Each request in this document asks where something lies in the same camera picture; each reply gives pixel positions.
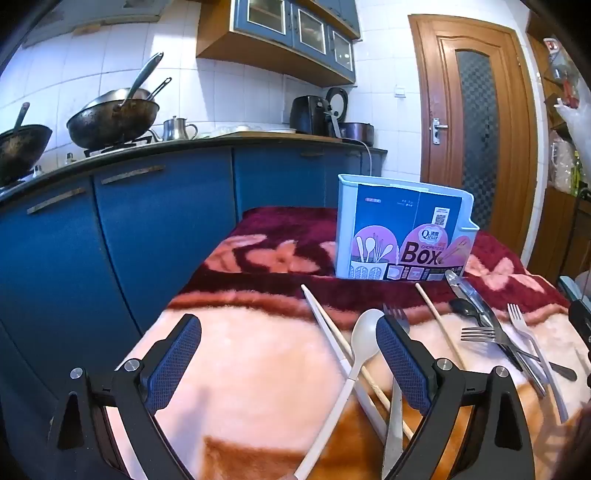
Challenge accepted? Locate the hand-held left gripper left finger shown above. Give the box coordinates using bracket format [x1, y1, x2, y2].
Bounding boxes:
[47, 314, 202, 480]

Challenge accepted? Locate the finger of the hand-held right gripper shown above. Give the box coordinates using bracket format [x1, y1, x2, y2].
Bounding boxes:
[569, 299, 591, 352]

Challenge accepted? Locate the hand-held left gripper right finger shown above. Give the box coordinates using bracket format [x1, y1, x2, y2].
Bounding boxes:
[375, 316, 537, 480]

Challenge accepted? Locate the white plastic spoon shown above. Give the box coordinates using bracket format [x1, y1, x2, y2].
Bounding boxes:
[292, 308, 385, 480]

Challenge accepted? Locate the silver table knife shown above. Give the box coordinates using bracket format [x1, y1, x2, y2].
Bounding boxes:
[444, 270, 548, 400]

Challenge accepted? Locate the white chopstick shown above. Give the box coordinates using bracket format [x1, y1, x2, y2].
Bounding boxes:
[300, 283, 389, 441]

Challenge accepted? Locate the light blue utensil box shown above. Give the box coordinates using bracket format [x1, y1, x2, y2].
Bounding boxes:
[335, 173, 478, 282]

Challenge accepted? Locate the red floral plush blanket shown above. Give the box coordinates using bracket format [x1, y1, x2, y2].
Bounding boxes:
[104, 205, 591, 480]

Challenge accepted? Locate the wooden shelf unit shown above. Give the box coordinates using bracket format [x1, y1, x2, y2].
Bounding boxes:
[526, 32, 591, 282]

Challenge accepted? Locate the green bottle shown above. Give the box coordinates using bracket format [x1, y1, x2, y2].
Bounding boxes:
[570, 151, 583, 195]

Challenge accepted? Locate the white plastic bag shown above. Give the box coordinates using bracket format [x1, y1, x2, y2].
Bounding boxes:
[553, 90, 591, 155]

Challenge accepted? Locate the gas stove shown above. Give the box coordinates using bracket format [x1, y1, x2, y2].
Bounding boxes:
[83, 131, 155, 158]

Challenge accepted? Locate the rice cooker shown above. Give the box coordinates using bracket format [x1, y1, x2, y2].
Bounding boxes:
[324, 86, 376, 147]

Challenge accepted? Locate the steel kettle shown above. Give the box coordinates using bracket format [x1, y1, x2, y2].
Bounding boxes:
[161, 115, 199, 142]

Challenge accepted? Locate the wooden cutting board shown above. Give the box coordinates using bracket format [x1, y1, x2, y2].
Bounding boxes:
[222, 130, 301, 138]

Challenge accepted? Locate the large black wok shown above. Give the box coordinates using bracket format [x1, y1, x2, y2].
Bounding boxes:
[67, 52, 164, 149]

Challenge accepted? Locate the black air fryer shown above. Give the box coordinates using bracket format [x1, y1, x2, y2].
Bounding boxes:
[290, 95, 332, 138]

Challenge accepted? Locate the small black wok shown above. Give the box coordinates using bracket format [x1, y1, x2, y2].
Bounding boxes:
[0, 102, 53, 186]

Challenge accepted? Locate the wooden door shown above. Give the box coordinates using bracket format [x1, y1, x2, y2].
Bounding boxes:
[407, 14, 540, 261]

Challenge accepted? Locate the steel frying pan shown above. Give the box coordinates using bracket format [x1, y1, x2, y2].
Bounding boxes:
[85, 78, 172, 109]

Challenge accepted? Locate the grey range hood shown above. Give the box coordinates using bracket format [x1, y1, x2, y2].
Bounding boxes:
[21, 0, 178, 49]

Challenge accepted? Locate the white power cable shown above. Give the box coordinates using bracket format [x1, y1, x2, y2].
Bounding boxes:
[355, 137, 376, 178]

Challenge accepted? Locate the silver door handle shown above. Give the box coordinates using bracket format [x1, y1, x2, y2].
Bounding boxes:
[429, 117, 450, 146]

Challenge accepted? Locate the blue wall cabinet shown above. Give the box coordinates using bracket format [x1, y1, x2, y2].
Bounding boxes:
[196, 0, 362, 88]

